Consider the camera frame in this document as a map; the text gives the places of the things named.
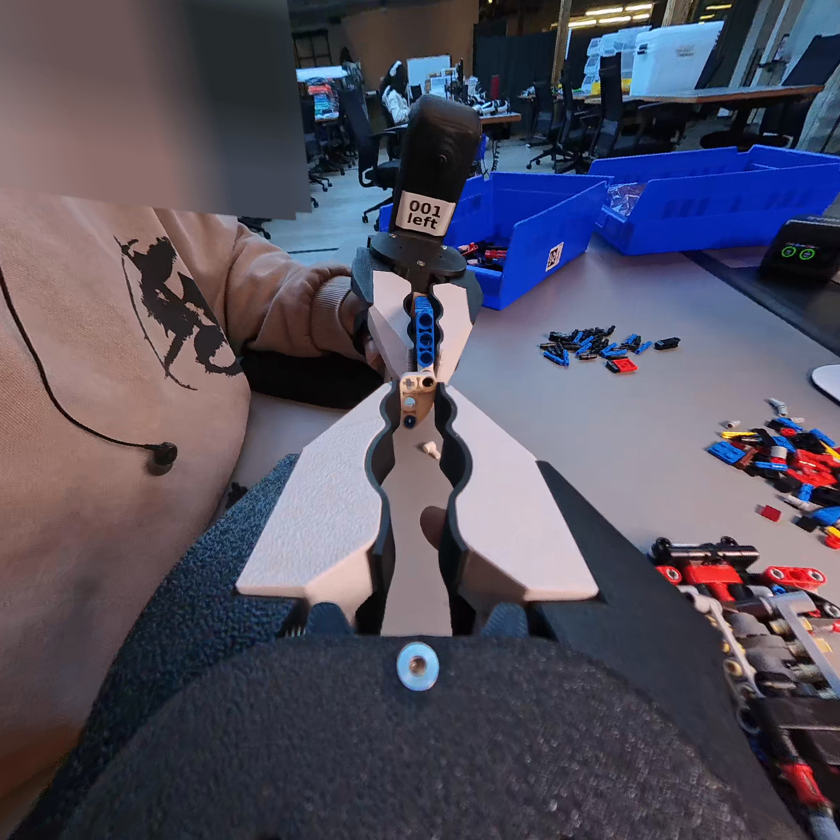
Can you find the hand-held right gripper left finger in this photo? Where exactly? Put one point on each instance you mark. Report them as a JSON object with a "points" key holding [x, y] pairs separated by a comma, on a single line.
{"points": [[315, 525]]}

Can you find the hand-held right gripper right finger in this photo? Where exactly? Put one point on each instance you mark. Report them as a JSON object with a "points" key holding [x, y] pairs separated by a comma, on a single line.
{"points": [[525, 525]]}

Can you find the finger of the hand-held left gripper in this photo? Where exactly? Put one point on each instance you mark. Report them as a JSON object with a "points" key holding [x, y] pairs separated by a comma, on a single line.
{"points": [[390, 321], [456, 321]]}

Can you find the white triangular lego beam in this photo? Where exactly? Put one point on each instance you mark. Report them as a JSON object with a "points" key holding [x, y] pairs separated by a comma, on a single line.
{"points": [[413, 394]]}

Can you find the small black lego piece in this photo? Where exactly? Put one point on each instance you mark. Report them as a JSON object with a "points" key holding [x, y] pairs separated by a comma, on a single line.
{"points": [[236, 495]]}

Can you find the person's left forearm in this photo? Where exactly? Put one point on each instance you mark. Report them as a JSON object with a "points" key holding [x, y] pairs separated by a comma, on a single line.
{"points": [[282, 295]]}

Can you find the small white lego connector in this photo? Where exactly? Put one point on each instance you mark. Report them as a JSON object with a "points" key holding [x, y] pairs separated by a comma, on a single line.
{"points": [[430, 450]]}

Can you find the pile of blue black lego pins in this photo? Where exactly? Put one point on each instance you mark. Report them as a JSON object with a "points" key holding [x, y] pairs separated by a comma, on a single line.
{"points": [[590, 348]]}

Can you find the small red lego tile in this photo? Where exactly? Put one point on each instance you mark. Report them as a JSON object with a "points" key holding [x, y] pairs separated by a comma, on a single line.
{"points": [[769, 513]]}

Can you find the partly built lego car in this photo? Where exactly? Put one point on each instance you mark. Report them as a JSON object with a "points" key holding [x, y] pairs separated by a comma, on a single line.
{"points": [[754, 623]]}

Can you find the pile of mixed lego pieces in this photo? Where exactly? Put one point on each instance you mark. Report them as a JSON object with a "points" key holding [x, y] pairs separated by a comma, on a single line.
{"points": [[794, 466]]}

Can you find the person's left hand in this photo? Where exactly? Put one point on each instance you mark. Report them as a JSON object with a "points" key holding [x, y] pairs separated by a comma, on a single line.
{"points": [[373, 354]]}

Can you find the background wooden desk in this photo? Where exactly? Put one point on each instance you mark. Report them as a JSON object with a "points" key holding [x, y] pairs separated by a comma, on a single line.
{"points": [[502, 118]]}

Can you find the black padded wrist rest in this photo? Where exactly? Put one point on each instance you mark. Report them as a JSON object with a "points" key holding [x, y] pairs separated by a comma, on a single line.
{"points": [[308, 380]]}

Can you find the blue plastic parts bin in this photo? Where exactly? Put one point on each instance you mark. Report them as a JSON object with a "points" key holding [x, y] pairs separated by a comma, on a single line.
{"points": [[525, 223], [722, 203]]}

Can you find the small clear plastic bag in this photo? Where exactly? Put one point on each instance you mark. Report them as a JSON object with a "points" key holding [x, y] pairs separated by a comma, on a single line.
{"points": [[623, 197]]}

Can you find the person's torso beige hoodie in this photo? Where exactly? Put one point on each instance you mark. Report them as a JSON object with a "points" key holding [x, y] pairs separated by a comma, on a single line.
{"points": [[98, 459]]}

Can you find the stack of white storage boxes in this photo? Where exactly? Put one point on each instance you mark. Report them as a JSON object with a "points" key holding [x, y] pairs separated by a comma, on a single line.
{"points": [[669, 59]]}

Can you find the white book stand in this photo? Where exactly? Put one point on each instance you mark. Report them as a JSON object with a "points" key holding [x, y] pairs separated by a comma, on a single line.
{"points": [[828, 380]]}

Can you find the black device with green display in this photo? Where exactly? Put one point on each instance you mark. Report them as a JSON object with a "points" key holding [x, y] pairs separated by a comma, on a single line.
{"points": [[804, 253]]}

